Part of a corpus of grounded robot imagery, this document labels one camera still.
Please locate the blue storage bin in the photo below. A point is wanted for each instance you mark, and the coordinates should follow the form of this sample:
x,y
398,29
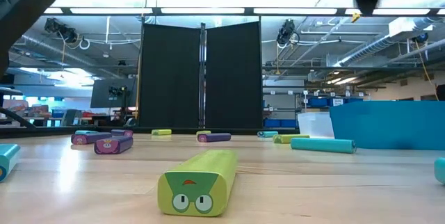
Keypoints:
x,y
289,123
318,102
272,123

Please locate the grey wall screen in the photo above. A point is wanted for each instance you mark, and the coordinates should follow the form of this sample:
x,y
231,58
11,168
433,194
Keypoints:
x,y
104,93

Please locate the grey chair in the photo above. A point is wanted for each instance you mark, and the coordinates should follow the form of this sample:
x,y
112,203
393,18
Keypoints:
x,y
71,118

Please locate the black hanging device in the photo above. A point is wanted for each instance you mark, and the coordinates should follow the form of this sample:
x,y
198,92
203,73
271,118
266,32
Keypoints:
x,y
286,31
62,31

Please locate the purple rounded block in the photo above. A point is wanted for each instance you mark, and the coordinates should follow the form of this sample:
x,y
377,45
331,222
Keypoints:
x,y
90,138
122,133
215,137
114,145

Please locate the blue plastic bin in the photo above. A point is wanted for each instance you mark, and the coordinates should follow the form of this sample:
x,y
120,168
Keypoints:
x,y
386,125

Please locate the clear plastic bin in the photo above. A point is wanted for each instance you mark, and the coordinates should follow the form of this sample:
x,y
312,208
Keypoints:
x,y
314,125

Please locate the black folding partition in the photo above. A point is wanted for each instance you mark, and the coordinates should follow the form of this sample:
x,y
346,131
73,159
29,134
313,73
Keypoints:
x,y
170,78

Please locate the green rounded block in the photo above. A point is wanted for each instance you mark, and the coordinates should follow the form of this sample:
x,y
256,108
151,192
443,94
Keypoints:
x,y
203,132
161,132
198,182
290,138

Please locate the silver ventilation duct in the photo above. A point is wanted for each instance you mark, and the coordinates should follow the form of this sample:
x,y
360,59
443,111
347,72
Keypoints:
x,y
375,45

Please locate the teal rounded block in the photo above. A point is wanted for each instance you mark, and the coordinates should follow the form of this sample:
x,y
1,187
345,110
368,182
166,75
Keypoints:
x,y
7,161
323,145
86,132
267,134
440,170

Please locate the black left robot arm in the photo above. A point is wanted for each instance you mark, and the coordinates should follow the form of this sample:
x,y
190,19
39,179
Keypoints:
x,y
31,5

